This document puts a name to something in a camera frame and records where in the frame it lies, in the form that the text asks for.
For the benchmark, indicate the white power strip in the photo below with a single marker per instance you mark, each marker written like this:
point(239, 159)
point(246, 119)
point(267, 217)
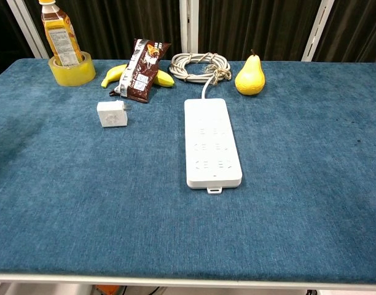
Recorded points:
point(211, 144)

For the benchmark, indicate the yellow banana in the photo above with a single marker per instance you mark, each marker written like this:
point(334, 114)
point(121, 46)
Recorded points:
point(163, 79)

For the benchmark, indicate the blue table cloth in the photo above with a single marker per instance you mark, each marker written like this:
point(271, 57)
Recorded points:
point(83, 184)

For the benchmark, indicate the white cube plug adapter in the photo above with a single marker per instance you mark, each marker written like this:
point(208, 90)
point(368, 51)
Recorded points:
point(112, 114)

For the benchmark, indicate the yellow labelled drink bottle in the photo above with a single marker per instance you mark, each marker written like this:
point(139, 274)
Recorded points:
point(60, 33)

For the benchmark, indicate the white slotted frame post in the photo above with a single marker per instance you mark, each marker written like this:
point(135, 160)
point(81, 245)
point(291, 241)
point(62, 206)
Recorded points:
point(28, 27)
point(318, 29)
point(188, 24)

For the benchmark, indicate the brown snack bag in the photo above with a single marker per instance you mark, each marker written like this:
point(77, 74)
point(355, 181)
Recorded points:
point(142, 72)

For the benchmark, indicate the yellow pear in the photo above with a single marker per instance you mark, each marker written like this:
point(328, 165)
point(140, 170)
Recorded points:
point(250, 77)

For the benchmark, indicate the dark pleated curtain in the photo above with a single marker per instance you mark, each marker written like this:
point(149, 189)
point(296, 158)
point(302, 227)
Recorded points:
point(268, 27)

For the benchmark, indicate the yellow tape roll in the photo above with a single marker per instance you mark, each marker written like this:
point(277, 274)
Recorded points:
point(72, 73)

